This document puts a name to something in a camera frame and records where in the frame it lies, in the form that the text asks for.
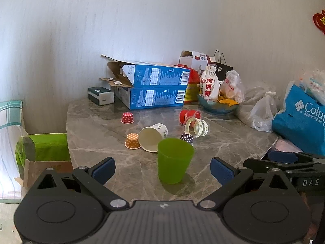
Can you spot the green bag in box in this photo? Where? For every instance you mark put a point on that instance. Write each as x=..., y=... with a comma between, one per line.
x=48, y=146

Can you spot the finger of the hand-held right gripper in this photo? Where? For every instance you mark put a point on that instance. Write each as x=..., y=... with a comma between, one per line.
x=283, y=156
x=264, y=164

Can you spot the red hanging ornament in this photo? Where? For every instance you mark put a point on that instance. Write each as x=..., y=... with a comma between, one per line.
x=320, y=21

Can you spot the blue shopping bag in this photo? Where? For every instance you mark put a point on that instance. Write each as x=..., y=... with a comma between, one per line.
x=297, y=122

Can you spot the white and red box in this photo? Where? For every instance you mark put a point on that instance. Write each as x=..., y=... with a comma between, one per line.
x=194, y=59

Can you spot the dark green tissue box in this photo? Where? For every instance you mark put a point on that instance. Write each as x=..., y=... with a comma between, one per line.
x=100, y=95

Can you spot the clear printed plastic cup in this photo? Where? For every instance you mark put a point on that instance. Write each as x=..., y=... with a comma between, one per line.
x=199, y=128

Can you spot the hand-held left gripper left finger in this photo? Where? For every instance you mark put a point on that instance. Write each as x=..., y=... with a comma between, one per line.
x=104, y=170

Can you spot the red plastic cup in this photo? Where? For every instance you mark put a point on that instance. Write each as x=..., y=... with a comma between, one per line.
x=184, y=116

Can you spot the dark dotted paper cup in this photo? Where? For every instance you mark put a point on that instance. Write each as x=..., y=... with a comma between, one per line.
x=187, y=137

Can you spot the green plastic cup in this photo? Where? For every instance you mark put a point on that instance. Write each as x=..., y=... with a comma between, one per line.
x=175, y=162

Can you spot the blue glass bowl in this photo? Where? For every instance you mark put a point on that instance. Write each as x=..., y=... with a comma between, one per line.
x=215, y=108

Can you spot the open blue carton box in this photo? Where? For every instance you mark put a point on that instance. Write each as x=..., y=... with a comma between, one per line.
x=157, y=75

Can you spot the red tin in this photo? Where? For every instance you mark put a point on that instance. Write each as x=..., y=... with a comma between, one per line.
x=192, y=89

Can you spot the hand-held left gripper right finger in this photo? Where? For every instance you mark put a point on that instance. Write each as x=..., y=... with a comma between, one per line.
x=222, y=172

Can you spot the red dotted paper cup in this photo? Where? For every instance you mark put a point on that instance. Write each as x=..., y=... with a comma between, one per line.
x=127, y=118

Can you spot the yellow snack packet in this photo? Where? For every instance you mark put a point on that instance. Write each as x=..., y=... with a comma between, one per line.
x=228, y=102

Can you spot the white paper cup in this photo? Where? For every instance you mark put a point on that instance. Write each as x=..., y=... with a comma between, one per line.
x=152, y=139

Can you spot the plaid cloth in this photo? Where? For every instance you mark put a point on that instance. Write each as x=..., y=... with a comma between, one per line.
x=10, y=113

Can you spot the closed blue carton box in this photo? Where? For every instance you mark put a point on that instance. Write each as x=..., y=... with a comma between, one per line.
x=157, y=97

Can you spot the brown cardboard box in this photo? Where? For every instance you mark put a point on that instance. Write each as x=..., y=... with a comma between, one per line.
x=43, y=169

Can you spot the orange dotted paper cup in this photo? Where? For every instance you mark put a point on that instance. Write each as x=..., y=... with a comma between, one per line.
x=132, y=141

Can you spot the white plastic bag red print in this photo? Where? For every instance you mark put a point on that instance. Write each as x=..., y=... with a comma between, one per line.
x=232, y=86

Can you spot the black paper bag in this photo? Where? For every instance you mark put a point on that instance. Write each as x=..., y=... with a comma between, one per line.
x=223, y=70

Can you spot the clear plastic bag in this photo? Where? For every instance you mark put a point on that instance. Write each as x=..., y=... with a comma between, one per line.
x=262, y=113

